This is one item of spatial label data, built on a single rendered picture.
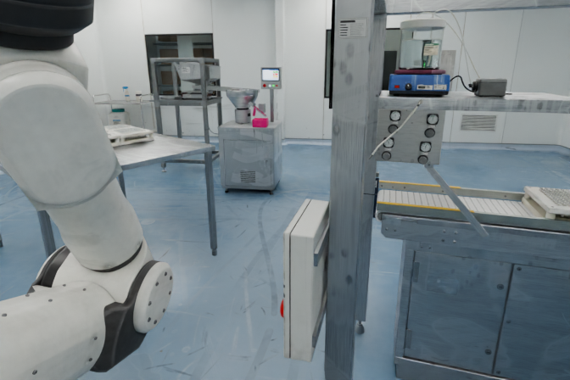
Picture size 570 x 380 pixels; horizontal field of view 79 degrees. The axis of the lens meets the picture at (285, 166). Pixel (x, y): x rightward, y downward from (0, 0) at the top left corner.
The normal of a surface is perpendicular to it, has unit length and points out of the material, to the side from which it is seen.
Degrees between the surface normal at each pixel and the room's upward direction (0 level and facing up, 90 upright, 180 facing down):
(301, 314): 90
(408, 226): 90
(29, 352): 69
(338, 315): 90
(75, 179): 113
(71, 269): 30
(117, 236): 99
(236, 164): 91
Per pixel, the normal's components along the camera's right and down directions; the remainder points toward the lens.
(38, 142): 0.66, 0.55
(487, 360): -0.29, 0.26
